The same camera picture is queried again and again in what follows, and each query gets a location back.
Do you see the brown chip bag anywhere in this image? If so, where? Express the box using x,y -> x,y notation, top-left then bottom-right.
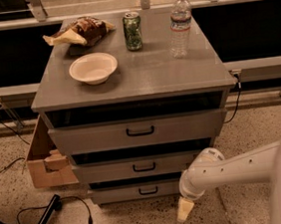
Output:
43,16 -> 116,47

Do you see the grey top drawer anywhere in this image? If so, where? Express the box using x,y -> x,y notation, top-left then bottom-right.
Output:
49,109 -> 226,155

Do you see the black cable behind cabinet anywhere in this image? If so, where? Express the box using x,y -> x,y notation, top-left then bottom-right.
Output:
218,72 -> 246,125

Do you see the black cable far left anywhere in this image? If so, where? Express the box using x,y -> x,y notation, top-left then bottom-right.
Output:
0,101 -> 34,177

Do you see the grey drawer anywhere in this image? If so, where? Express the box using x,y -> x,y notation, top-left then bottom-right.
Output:
88,178 -> 179,204
49,109 -> 226,155
72,150 -> 201,184

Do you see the white paper bowl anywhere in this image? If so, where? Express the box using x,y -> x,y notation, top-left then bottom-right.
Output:
69,52 -> 118,86

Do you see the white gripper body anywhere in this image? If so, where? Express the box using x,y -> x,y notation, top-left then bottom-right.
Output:
179,147 -> 224,201

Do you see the grey middle drawer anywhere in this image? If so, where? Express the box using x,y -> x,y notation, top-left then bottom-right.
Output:
72,150 -> 201,184

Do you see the grey drawer cabinet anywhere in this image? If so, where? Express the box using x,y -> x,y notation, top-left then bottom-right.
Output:
22,1 -> 249,213

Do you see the cardboard box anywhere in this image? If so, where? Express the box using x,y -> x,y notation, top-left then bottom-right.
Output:
26,116 -> 79,188

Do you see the black cable left floor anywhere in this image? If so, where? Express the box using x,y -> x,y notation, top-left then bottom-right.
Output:
14,193 -> 94,224

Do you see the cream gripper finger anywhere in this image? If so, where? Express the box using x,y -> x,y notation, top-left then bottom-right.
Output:
176,197 -> 194,223

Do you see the green soda can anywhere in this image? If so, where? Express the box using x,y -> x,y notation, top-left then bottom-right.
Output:
122,11 -> 142,51

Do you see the clear plastic water bottle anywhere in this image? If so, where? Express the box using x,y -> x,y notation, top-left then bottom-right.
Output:
169,0 -> 192,59

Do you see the grey bottom drawer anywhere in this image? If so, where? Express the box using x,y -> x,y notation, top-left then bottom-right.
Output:
88,178 -> 179,204

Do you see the metal railing frame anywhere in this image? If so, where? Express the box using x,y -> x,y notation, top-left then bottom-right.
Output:
0,0 -> 281,117

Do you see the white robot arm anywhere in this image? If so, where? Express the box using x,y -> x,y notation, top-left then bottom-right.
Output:
176,139 -> 281,224

